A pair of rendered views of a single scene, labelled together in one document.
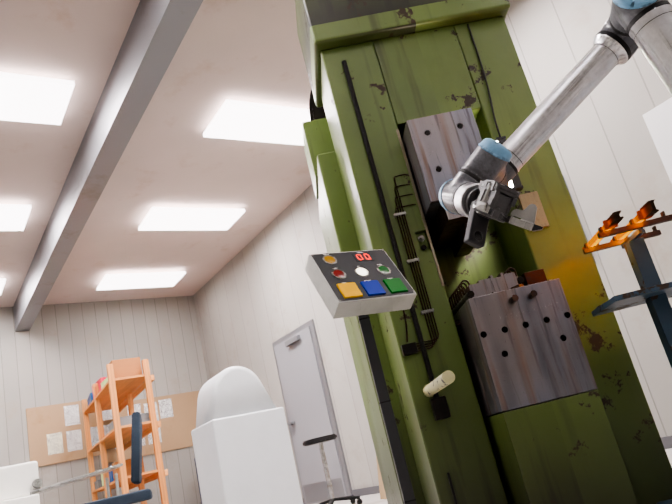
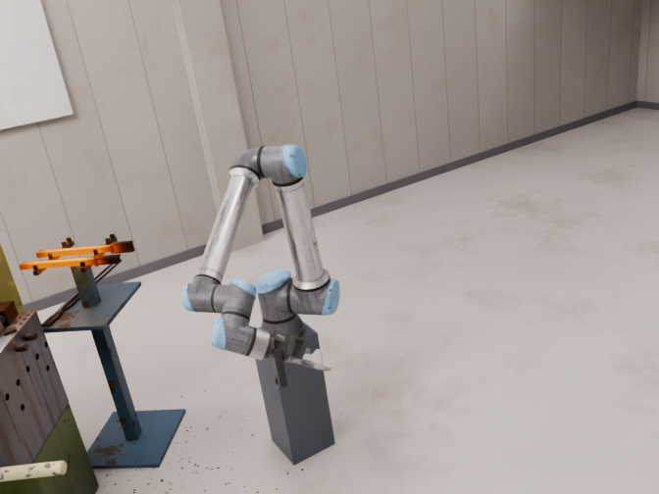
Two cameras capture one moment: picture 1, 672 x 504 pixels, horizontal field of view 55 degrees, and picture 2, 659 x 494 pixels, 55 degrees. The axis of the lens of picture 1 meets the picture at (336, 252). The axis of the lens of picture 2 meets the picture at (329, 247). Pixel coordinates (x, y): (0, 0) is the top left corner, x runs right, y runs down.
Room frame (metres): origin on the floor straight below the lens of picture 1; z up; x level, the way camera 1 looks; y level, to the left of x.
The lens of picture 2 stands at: (1.07, 1.26, 1.99)
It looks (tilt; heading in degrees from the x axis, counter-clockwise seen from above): 23 degrees down; 277
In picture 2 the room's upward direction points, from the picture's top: 8 degrees counter-clockwise
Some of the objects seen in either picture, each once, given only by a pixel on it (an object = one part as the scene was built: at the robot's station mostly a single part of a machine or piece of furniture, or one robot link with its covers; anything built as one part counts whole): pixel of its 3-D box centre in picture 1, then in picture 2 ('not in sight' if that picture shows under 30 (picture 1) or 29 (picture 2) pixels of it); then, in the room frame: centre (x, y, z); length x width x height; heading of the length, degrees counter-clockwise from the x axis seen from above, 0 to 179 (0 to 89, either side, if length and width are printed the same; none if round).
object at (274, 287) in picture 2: not in sight; (278, 293); (1.62, -1.06, 0.79); 0.17 x 0.15 x 0.18; 166
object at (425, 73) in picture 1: (419, 97); not in sight; (2.94, -0.60, 2.06); 0.44 x 0.41 x 0.47; 5
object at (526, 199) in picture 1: (533, 210); not in sight; (2.74, -0.89, 1.27); 0.09 x 0.02 x 0.17; 95
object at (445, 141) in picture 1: (452, 172); not in sight; (2.79, -0.61, 1.56); 0.42 x 0.39 x 0.40; 5
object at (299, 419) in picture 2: not in sight; (293, 389); (1.63, -1.06, 0.30); 0.22 x 0.22 x 0.60; 36
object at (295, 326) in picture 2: not in sight; (280, 321); (1.63, -1.06, 0.65); 0.19 x 0.19 x 0.10
